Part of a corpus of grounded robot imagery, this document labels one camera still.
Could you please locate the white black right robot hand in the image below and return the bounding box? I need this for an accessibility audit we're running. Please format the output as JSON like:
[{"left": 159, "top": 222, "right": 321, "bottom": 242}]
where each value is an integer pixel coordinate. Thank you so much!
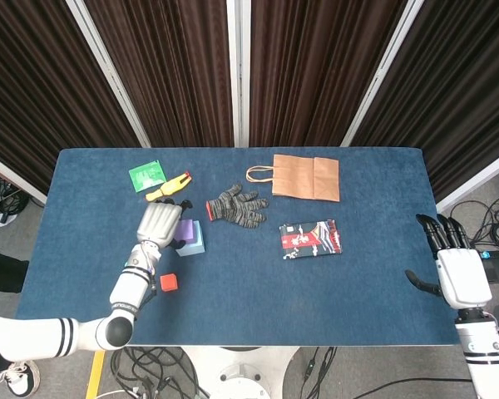
[{"left": 404, "top": 214, "right": 493, "bottom": 311}]

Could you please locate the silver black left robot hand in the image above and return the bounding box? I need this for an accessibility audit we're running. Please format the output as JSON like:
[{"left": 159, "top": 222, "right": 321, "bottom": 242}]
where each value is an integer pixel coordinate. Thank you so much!
[{"left": 136, "top": 198, "right": 194, "bottom": 251}]

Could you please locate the medium purple cube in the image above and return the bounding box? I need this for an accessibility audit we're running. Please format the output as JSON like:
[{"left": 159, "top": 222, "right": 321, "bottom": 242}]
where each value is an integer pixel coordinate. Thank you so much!
[{"left": 175, "top": 219, "right": 196, "bottom": 243}]

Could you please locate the yellow rubber chicken toy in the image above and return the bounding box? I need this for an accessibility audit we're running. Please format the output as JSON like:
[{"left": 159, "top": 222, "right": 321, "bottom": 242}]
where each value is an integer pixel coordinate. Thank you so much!
[{"left": 145, "top": 171, "right": 193, "bottom": 203}]

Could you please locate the light blue block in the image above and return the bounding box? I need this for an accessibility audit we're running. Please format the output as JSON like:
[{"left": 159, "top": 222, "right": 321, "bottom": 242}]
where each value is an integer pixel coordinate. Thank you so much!
[{"left": 176, "top": 219, "right": 206, "bottom": 257}]

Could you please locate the green foil packet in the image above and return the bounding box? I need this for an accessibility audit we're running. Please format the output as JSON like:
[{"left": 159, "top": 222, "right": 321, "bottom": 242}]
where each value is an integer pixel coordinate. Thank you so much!
[{"left": 128, "top": 159, "right": 168, "bottom": 194}]

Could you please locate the grey striped knit glove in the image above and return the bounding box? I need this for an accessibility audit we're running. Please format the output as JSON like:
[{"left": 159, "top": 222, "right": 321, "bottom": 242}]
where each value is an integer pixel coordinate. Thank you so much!
[{"left": 205, "top": 185, "right": 269, "bottom": 230}]

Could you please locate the dark patterned folded packet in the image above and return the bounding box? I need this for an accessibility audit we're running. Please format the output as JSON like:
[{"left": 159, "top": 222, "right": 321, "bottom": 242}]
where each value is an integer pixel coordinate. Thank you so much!
[{"left": 279, "top": 219, "right": 343, "bottom": 261}]

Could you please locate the yellow floor tape strip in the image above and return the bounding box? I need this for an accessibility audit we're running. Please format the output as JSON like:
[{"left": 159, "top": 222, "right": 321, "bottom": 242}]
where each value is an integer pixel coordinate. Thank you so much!
[{"left": 85, "top": 350, "right": 107, "bottom": 399}]

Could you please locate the brown curtain partition panel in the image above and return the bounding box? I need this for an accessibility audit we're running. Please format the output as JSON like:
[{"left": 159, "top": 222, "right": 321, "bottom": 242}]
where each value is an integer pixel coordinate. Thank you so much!
[
  {"left": 0, "top": 0, "right": 151, "bottom": 204},
  {"left": 340, "top": 0, "right": 499, "bottom": 213},
  {"left": 239, "top": 0, "right": 425, "bottom": 149},
  {"left": 85, "top": 0, "right": 240, "bottom": 149}
]

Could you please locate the white black sneaker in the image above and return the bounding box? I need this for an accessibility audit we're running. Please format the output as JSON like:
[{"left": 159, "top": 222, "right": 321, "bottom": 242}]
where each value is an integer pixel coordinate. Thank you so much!
[{"left": 0, "top": 360, "right": 41, "bottom": 398}]

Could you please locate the black floor cable bundle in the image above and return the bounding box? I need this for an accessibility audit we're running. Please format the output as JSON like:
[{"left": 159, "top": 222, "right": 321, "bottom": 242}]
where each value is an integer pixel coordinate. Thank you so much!
[
  {"left": 451, "top": 172, "right": 499, "bottom": 250},
  {"left": 0, "top": 165, "right": 32, "bottom": 225},
  {"left": 107, "top": 347, "right": 211, "bottom": 399}
]

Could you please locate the long black floor cable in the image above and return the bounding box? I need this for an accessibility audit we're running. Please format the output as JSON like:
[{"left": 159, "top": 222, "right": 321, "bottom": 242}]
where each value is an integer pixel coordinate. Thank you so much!
[{"left": 355, "top": 375, "right": 475, "bottom": 399}]

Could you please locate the brown paper bag with handles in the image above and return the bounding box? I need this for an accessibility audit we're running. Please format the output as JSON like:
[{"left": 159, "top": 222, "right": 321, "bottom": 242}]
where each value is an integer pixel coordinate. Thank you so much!
[{"left": 245, "top": 153, "right": 341, "bottom": 204}]

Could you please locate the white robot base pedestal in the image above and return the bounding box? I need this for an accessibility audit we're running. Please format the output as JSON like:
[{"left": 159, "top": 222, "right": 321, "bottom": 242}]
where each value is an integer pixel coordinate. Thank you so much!
[{"left": 181, "top": 347, "right": 301, "bottom": 399}]

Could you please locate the black cable with inline switch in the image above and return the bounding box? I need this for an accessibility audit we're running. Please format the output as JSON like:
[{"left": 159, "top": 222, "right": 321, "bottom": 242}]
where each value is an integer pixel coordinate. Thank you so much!
[{"left": 301, "top": 347, "right": 338, "bottom": 399}]

